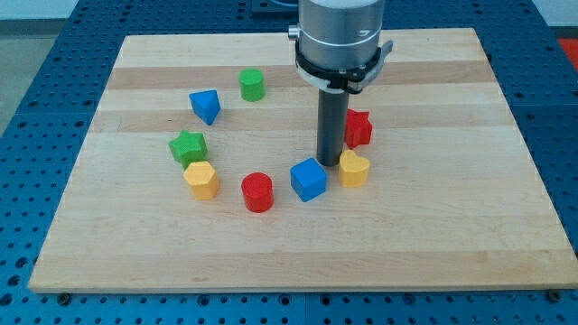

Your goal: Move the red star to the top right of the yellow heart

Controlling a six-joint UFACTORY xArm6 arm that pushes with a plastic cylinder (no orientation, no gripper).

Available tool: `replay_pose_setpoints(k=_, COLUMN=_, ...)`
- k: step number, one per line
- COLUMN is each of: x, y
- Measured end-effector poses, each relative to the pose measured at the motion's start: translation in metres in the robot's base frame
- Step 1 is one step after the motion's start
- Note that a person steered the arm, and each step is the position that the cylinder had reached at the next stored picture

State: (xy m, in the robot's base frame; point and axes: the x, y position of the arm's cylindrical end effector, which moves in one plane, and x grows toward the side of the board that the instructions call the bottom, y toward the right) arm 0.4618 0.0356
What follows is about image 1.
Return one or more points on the wooden board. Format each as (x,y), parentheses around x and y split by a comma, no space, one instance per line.
(453,200)

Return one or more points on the blue triangle block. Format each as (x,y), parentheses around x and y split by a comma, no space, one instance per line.
(205,104)

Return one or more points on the yellow heart block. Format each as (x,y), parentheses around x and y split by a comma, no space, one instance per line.
(353,169)

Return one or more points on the blue cube block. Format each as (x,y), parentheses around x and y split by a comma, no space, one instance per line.
(308,179)

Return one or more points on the green cylinder block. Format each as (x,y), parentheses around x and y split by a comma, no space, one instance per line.
(252,84)

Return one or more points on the red star block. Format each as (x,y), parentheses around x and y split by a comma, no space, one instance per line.
(358,128)

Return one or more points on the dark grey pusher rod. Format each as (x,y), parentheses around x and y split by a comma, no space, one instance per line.
(331,124)

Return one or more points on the black white tool clamp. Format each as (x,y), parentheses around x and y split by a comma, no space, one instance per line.
(351,81)

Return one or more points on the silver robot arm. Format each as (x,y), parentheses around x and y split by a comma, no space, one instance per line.
(338,50)

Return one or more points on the green star block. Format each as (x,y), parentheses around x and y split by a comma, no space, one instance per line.
(188,148)

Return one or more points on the yellow hexagon block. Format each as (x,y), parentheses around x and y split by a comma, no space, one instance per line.
(202,179)

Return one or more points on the red cylinder block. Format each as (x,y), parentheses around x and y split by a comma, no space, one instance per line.
(258,192)

